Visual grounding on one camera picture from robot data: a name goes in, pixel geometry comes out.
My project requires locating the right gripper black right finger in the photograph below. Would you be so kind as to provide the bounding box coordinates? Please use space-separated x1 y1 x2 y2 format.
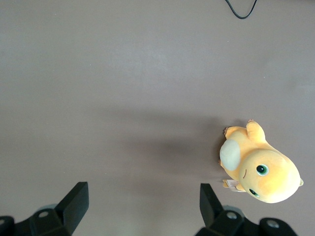
194 183 300 236

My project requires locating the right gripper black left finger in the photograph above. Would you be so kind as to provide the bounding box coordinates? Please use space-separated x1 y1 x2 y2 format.
0 181 89 236

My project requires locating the yellow plush toy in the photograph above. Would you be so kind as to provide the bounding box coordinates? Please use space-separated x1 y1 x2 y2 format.
219 119 305 204

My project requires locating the black looped cable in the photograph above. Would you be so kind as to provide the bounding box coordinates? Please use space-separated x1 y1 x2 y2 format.
224 0 258 19

